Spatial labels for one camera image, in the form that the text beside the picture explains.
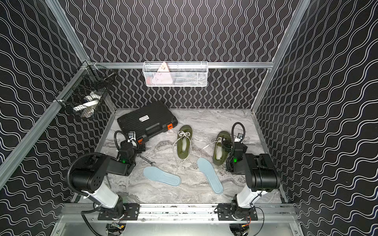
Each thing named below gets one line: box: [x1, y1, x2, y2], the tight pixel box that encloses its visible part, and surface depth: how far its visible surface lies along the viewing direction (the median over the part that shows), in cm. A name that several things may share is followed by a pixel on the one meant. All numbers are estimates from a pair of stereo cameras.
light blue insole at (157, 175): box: [143, 166, 182, 187], surface depth 88 cm
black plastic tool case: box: [117, 100, 179, 145], surface depth 105 cm
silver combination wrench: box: [136, 153, 157, 167], surface depth 94 cm
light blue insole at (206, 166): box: [196, 157, 224, 195], surface depth 88 cm
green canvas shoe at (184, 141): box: [176, 124, 193, 160], surface depth 97 cm
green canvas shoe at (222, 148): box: [212, 130, 232, 166], surface depth 94 cm
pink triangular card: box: [151, 61, 173, 85], surface depth 91 cm
